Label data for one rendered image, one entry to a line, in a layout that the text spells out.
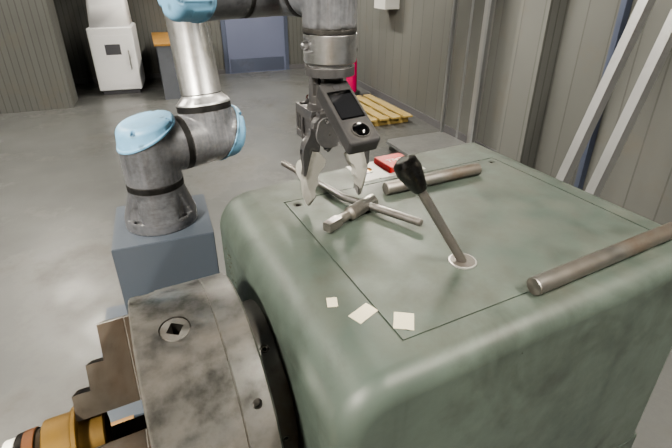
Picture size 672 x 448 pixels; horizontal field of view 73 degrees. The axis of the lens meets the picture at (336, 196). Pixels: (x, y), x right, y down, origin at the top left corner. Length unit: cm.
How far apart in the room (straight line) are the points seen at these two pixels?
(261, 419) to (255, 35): 795
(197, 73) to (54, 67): 586
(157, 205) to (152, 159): 10
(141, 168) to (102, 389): 46
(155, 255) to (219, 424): 54
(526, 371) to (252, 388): 31
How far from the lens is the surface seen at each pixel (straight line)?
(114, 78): 734
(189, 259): 102
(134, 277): 104
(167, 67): 674
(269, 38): 838
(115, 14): 732
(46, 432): 67
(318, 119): 65
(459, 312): 54
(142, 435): 65
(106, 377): 66
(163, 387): 53
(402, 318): 52
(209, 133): 100
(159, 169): 97
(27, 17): 679
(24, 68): 690
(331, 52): 63
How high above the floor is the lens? 159
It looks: 26 degrees down
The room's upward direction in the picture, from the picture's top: straight up
